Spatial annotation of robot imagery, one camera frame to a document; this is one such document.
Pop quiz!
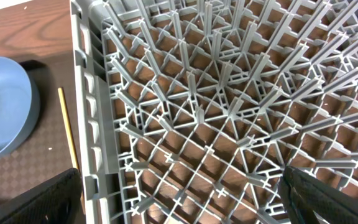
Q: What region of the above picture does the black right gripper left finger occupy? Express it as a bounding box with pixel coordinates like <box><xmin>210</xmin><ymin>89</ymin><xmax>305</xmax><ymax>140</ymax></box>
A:
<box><xmin>0</xmin><ymin>168</ymin><xmax>83</xmax><ymax>223</ymax></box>

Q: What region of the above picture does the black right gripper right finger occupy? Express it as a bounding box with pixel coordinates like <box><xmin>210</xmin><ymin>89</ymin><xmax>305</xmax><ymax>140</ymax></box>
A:
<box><xmin>278</xmin><ymin>166</ymin><xmax>358</xmax><ymax>224</ymax></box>

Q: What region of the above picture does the grey dishwasher rack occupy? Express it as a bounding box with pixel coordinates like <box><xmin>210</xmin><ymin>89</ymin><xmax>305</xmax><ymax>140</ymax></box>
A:
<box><xmin>70</xmin><ymin>0</ymin><xmax>358</xmax><ymax>223</ymax></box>

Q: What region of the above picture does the brown serving tray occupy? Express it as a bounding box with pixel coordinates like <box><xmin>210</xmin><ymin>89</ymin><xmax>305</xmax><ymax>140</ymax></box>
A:
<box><xmin>0</xmin><ymin>58</ymin><xmax>79</xmax><ymax>204</ymax></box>

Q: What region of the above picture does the wooden chopstick right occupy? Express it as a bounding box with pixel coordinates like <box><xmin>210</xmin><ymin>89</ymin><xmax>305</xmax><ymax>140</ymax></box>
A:
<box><xmin>57</xmin><ymin>87</ymin><xmax>86</xmax><ymax>212</ymax></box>

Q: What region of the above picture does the dark blue plate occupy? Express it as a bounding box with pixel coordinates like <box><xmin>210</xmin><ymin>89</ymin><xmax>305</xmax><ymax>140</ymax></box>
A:
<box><xmin>0</xmin><ymin>57</ymin><xmax>40</xmax><ymax>157</ymax></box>

